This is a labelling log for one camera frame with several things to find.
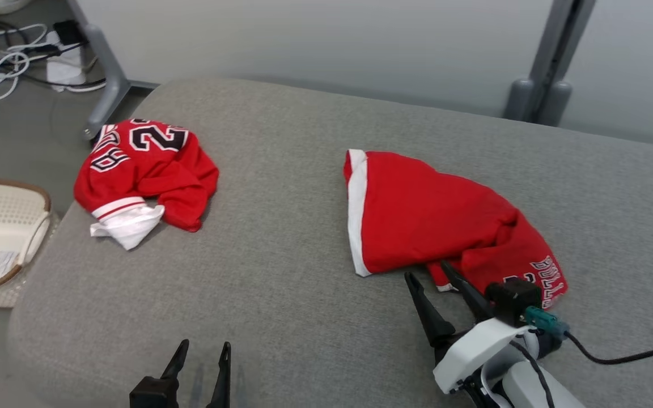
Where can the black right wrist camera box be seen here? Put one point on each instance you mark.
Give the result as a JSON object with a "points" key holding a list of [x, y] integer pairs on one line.
{"points": [[513, 300]]}

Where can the grey fabric sofa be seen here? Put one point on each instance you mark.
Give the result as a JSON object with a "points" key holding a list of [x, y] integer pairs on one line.
{"points": [[281, 272]]}

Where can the grey slanted partition leg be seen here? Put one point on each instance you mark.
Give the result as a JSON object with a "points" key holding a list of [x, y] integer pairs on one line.
{"points": [[108, 68]]}

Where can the grey partition post round feet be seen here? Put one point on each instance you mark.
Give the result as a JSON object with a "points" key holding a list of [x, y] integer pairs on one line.
{"points": [[553, 62]]}

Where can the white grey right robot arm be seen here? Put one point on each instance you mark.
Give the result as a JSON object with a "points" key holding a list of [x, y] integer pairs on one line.
{"points": [[547, 391]]}

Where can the red shorts white trim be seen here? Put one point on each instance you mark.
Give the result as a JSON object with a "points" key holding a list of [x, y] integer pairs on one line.
{"points": [[417, 215]]}

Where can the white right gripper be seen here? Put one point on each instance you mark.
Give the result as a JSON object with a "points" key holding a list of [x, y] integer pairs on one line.
{"points": [[474, 351]]}

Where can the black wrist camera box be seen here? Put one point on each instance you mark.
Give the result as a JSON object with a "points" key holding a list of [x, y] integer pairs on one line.
{"points": [[513, 300], [153, 394]]}

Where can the white adapter box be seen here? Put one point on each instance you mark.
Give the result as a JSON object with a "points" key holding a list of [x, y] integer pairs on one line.
{"points": [[66, 67]]}

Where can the teal right camera connector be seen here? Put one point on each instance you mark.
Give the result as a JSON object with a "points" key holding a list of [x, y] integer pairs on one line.
{"points": [[547, 323]]}

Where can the red number jersey white sleeves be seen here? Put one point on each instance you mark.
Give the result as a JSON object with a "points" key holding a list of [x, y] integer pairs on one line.
{"points": [[151, 164]]}

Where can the black plug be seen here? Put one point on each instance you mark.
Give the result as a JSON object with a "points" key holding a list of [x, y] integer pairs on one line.
{"points": [[67, 31]]}

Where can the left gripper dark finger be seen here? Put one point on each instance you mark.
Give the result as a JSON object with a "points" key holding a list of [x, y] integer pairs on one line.
{"points": [[223, 379], [178, 362]]}

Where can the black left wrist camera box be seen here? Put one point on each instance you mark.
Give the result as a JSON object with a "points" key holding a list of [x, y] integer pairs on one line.
{"points": [[153, 394]]}

